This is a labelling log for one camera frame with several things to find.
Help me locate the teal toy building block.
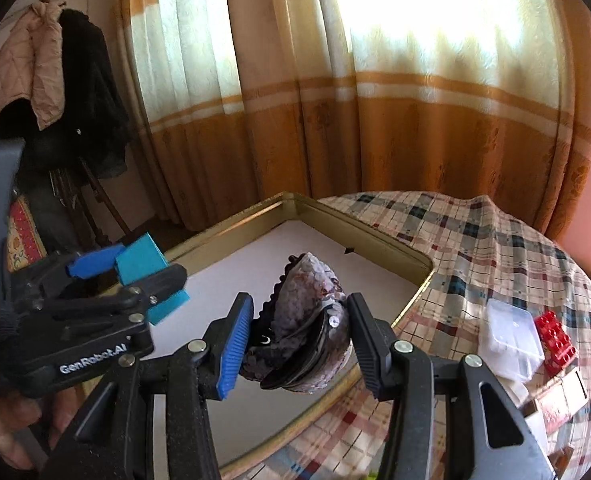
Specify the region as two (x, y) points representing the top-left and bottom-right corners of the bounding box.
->
(115, 234), (190, 325)

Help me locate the clear plastic case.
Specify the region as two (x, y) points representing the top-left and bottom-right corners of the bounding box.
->
(478, 299), (545, 384)

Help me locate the red toy building block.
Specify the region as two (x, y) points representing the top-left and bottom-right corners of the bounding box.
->
(535, 311), (577, 377)

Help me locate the copper rose gift box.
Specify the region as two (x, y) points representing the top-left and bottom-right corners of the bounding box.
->
(530, 366), (588, 436)

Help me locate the white charger adapter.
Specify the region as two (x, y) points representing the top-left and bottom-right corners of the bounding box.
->
(498, 377), (530, 408)

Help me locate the white box red logo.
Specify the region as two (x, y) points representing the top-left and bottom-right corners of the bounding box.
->
(520, 400), (553, 456)

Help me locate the person left hand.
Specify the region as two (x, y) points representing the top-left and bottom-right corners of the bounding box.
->
(0, 387), (86, 470)

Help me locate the brown wooden chair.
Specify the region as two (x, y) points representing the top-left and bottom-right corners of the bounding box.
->
(49, 159), (132, 252)

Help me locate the gold metal tin box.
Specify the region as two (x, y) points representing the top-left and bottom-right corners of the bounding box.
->
(152, 193), (434, 479)

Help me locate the black hanging coat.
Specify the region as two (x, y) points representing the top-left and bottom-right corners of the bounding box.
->
(0, 8), (129, 186)

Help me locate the plaid tablecloth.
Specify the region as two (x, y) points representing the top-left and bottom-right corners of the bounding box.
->
(248, 192), (591, 479)

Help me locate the beige quilted jacket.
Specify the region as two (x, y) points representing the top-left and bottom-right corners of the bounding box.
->
(0, 1), (65, 130)

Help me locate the orange cream striped curtain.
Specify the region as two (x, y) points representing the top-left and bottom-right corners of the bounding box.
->
(117, 0), (591, 240)

